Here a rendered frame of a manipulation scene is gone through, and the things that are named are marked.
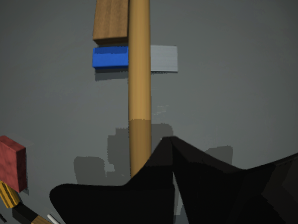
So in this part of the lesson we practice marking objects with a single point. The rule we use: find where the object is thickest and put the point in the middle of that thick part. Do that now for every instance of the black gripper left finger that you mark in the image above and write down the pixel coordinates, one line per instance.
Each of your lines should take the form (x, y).
(148, 198)

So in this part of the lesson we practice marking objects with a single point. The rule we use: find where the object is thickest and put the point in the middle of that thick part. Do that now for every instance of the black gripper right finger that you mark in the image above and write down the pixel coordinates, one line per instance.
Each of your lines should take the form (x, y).
(214, 192)

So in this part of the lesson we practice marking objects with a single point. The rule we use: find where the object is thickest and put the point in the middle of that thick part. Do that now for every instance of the red rectangular block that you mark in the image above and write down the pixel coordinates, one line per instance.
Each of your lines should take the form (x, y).
(12, 164)

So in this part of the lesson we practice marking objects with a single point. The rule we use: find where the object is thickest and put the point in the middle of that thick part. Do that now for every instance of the brown wooden block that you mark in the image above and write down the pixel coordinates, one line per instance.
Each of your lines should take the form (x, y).
(111, 22)

